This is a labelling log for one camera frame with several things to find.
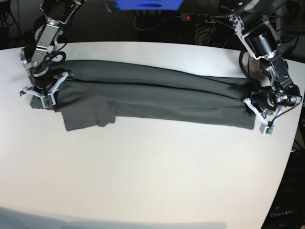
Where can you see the black OpenArm base box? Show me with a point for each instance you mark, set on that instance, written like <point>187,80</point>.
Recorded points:
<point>288,208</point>

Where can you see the dark grey T-shirt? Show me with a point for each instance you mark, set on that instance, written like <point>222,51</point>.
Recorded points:
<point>96,92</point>

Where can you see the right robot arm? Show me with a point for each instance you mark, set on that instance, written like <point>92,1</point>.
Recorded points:
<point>37,58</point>

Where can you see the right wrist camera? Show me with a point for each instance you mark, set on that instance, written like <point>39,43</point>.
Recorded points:
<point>48,100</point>

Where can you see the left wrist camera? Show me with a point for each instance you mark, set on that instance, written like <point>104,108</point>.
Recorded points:
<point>266,130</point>

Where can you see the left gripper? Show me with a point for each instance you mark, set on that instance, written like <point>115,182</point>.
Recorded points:
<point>265,103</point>

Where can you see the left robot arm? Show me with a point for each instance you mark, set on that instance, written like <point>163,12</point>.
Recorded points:
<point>249,21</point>

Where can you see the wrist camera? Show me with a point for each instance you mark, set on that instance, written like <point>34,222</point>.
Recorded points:
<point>48,100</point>
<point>266,130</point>

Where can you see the black power strip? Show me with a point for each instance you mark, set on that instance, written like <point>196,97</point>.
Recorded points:
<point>197,18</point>

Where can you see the blue plastic bin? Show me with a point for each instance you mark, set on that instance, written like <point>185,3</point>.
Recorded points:
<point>148,4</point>

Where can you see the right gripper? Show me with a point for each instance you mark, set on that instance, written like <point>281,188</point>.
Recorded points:
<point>45,83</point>

